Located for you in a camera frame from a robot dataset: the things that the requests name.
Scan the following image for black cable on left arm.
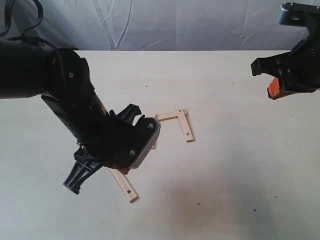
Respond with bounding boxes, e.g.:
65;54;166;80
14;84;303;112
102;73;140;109
0;0;61;55

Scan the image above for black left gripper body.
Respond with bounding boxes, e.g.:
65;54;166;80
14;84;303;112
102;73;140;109
63;104;161;194

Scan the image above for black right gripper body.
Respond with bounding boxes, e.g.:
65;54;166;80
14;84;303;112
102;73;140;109
250;14;320;93

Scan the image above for light wooden slat with screw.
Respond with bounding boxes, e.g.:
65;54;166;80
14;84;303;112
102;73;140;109
108;168;138;203

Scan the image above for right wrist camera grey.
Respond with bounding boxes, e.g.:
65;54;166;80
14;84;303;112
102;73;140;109
277;2;320;27

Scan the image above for wooden stick with holes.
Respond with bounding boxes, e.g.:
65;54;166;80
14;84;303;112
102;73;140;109
176;107;195;143

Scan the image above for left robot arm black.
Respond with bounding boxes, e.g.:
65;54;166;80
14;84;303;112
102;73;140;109
0;37;161;194

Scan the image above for white backdrop cloth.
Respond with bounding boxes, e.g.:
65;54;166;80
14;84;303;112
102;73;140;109
5;0;308;51

